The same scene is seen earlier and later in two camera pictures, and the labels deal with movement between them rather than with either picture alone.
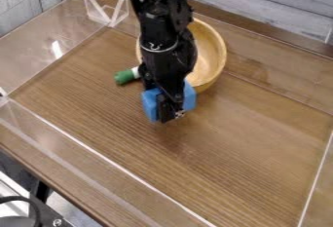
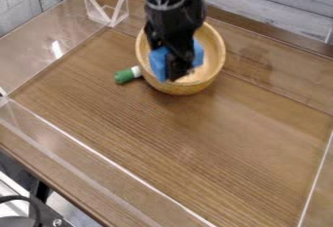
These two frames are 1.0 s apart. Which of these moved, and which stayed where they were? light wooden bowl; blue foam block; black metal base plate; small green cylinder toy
Moved: blue foam block
Stayed: small green cylinder toy; light wooden bowl; black metal base plate
